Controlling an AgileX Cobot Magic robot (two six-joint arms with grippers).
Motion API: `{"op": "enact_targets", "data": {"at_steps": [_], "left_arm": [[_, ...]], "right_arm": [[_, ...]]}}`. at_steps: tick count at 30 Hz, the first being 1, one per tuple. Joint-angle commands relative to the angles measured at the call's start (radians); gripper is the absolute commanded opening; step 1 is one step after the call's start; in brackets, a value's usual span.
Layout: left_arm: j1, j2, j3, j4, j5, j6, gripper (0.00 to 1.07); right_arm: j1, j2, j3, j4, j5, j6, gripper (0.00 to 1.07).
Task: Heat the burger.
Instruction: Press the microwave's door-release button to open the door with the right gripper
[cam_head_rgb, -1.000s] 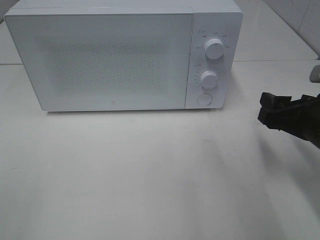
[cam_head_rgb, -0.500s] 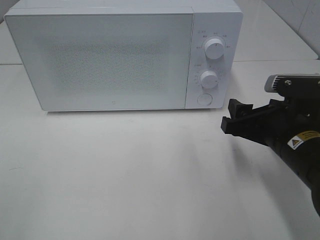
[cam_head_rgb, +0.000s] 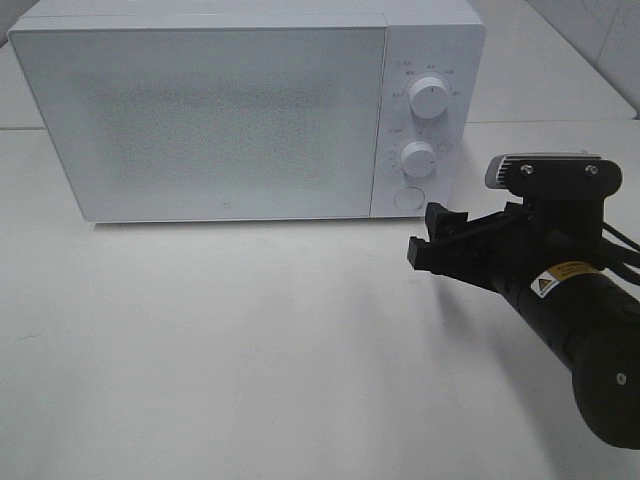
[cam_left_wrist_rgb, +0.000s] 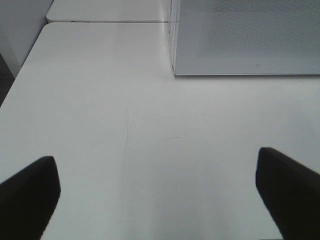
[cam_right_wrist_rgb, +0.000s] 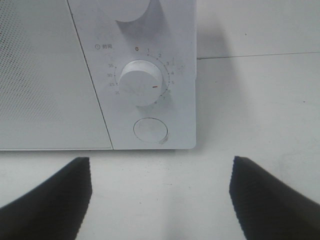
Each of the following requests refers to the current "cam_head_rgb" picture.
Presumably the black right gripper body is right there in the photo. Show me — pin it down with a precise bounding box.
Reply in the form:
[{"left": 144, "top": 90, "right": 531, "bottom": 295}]
[{"left": 449, "top": 200, "right": 606, "bottom": 294}]

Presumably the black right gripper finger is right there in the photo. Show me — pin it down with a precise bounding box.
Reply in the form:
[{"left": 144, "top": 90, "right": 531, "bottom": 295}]
[
  {"left": 425, "top": 202, "right": 470, "bottom": 244},
  {"left": 407, "top": 234, "right": 472, "bottom": 278}
]

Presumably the round white door button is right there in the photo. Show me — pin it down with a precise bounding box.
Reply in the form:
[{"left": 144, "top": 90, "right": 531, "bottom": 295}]
[{"left": 394, "top": 187, "right": 425, "bottom": 212}]

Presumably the white microwave knob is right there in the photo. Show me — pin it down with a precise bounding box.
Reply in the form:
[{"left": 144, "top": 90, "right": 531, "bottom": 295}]
[
  {"left": 408, "top": 74, "right": 450, "bottom": 120},
  {"left": 400, "top": 141, "right": 437, "bottom": 178}
]

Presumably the white microwave door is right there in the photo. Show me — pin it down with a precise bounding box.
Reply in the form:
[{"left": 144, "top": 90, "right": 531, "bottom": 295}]
[{"left": 12, "top": 28, "right": 385, "bottom": 223}]

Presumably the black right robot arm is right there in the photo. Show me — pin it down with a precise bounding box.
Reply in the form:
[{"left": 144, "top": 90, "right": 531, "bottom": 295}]
[{"left": 407, "top": 202, "right": 639, "bottom": 450}]

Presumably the white microwave oven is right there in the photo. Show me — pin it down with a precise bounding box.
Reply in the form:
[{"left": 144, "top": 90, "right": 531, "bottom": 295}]
[{"left": 8, "top": 1, "right": 486, "bottom": 222}]

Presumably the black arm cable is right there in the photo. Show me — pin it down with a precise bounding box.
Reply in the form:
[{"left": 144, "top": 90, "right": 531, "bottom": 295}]
[{"left": 597, "top": 222, "right": 640, "bottom": 286}]

